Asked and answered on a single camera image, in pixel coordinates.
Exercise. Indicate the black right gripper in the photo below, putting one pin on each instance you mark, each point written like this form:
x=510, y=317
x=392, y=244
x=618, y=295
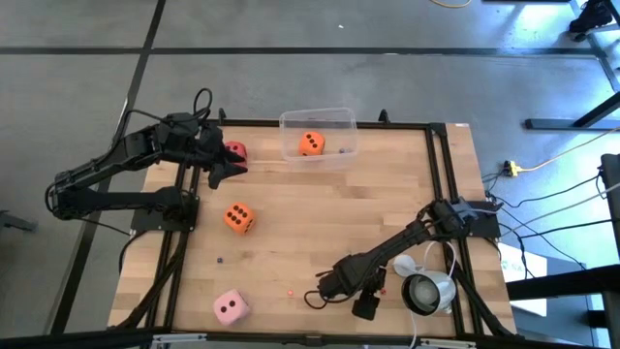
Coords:
x=349, y=278

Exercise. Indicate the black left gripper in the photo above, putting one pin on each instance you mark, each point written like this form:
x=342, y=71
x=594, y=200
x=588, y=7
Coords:
x=210, y=145

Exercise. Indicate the orange foam die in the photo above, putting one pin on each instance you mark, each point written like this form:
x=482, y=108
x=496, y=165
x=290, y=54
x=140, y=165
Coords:
x=239, y=218
x=311, y=144

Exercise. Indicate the pink foam die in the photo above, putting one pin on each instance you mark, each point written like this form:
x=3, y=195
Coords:
x=231, y=307

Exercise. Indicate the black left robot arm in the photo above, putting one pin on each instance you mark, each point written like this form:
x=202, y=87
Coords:
x=97, y=199

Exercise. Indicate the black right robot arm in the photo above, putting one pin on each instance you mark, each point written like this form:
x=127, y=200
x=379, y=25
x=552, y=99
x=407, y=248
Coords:
x=402, y=237

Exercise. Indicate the clear plastic container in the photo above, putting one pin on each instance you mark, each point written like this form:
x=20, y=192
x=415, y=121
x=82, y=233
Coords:
x=334, y=131

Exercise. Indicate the white paper box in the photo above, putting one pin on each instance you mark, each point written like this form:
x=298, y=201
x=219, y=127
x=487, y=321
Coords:
x=523, y=264

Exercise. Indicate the black metal beam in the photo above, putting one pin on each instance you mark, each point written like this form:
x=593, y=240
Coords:
x=571, y=283

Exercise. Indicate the black floor object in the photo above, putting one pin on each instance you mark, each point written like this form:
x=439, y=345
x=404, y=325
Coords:
x=14, y=223

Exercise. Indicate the person's foot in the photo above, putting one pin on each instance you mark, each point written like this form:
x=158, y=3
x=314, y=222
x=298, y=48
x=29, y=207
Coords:
x=591, y=17

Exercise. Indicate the white bullet camera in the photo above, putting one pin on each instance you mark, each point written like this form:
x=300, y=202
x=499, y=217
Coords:
x=436, y=286

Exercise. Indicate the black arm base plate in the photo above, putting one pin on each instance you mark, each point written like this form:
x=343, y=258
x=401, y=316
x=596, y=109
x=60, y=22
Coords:
x=145, y=224
x=486, y=228

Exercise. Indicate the silver metal bracket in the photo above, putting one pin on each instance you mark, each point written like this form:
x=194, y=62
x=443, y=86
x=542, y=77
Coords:
x=448, y=343
x=179, y=338

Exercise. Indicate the black aluminium table frame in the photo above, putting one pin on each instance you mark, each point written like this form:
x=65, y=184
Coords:
x=412, y=126

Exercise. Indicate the black rail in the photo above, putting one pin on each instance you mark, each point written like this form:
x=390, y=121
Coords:
x=72, y=339

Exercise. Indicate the black table leg frame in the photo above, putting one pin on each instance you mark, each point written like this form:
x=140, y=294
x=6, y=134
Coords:
x=557, y=124

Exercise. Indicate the black metal post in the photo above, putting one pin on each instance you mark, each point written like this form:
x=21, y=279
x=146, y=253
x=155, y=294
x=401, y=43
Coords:
x=612, y=218

